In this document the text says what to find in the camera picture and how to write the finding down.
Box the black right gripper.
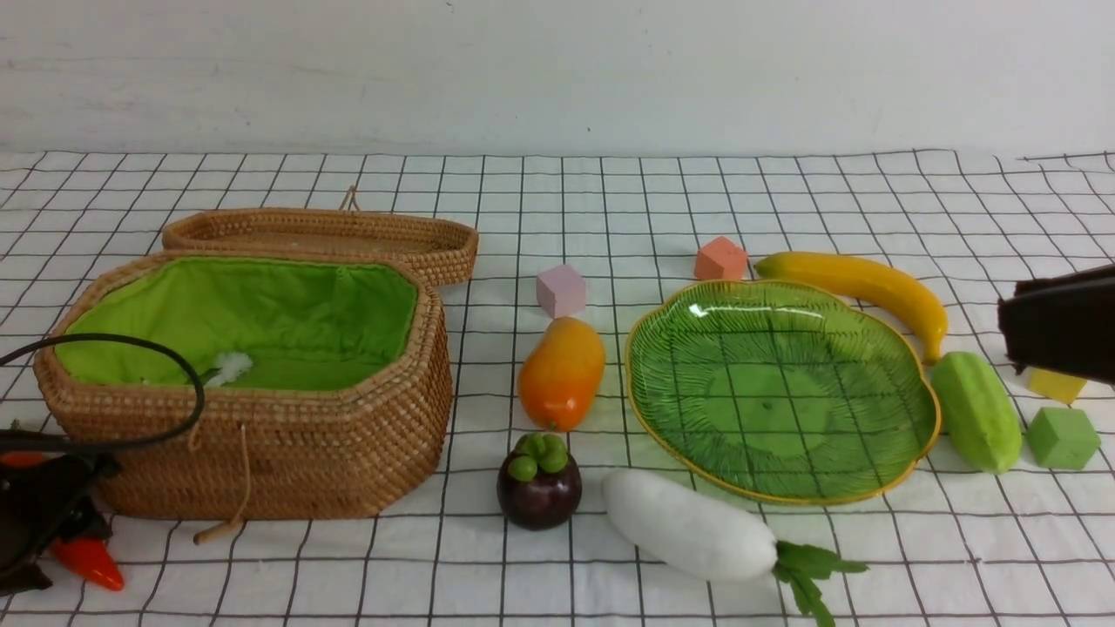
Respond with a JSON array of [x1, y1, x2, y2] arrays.
[[998, 266, 1114, 385]]

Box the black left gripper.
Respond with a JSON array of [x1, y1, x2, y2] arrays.
[[1, 452, 119, 573]]

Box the orange toy carrot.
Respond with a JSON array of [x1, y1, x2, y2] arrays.
[[3, 495, 126, 596]]

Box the light green toy cucumber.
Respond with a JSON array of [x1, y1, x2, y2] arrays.
[[930, 353, 1022, 474]]

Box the yellow toy banana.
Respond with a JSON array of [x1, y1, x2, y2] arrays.
[[755, 251, 949, 365]]

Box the white toy radish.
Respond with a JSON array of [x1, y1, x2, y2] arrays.
[[601, 469, 867, 626]]

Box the purple toy mangosteen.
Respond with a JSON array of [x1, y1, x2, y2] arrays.
[[497, 432, 583, 531]]

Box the orange toy mango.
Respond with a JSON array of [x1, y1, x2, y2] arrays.
[[517, 317, 605, 432]]

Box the yellow foam cube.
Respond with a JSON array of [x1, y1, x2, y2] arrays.
[[1027, 367, 1087, 406]]

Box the green foam cube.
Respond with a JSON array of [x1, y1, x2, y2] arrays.
[[1026, 408, 1102, 471]]

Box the white grid tablecloth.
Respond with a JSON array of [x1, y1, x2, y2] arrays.
[[3, 149, 1112, 626]]

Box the woven rattan basket green lining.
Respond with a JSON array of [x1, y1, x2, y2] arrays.
[[33, 249, 454, 522]]

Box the green leaf-shaped glass plate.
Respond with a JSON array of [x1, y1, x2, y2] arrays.
[[624, 280, 943, 507]]

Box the orange foam cube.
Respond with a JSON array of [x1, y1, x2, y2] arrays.
[[694, 237, 748, 281]]

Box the woven rattan basket lid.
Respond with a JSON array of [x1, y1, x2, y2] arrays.
[[162, 187, 479, 286]]

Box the pink foam cube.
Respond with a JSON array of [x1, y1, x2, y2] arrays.
[[535, 266, 588, 319]]

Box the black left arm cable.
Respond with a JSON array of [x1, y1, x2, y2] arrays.
[[0, 332, 206, 454]]

